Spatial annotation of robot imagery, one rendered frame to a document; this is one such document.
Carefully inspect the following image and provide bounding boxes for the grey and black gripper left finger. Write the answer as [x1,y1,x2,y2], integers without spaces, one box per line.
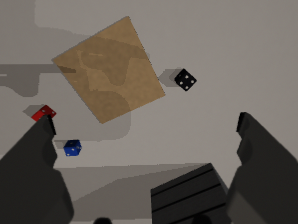
[0,114,74,224]

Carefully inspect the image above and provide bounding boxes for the blue die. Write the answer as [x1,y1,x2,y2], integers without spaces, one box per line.
[63,140,82,156]

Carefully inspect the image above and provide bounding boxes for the black die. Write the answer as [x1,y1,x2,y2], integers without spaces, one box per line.
[174,69,197,91]

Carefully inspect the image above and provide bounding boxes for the tan flat mat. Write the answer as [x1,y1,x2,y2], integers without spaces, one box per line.
[53,16,166,124]

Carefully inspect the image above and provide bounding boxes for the red die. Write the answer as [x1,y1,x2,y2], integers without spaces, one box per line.
[31,105,56,122]

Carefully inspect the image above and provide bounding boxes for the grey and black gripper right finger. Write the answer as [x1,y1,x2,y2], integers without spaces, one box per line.
[225,112,298,224]

